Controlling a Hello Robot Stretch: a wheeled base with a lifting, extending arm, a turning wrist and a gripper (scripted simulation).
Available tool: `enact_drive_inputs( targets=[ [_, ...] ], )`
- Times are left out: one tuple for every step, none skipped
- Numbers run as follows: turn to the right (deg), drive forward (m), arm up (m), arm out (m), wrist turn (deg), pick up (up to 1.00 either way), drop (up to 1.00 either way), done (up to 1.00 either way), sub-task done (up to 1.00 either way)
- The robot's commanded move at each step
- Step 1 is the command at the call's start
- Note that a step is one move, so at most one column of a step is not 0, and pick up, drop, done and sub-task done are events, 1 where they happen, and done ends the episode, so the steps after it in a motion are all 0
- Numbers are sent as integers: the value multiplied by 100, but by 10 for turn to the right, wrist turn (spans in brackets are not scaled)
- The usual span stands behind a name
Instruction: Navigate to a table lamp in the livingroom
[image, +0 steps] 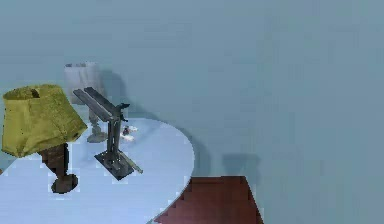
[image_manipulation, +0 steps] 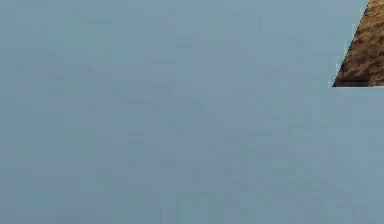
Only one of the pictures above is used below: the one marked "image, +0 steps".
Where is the dark metal desk lamp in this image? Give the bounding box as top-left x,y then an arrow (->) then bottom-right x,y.
72,86 -> 136,182

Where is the grey shade table lamp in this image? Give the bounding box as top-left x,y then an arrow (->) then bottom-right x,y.
64,61 -> 109,144

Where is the yellow shade table lamp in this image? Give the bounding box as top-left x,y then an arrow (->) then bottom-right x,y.
1,83 -> 89,195

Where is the small white and red object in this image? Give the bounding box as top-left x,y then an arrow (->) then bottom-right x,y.
120,124 -> 139,142

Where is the pale blue round table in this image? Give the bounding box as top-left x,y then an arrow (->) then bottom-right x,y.
0,117 -> 196,224

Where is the grey pencil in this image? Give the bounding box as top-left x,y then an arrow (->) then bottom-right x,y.
118,150 -> 144,175

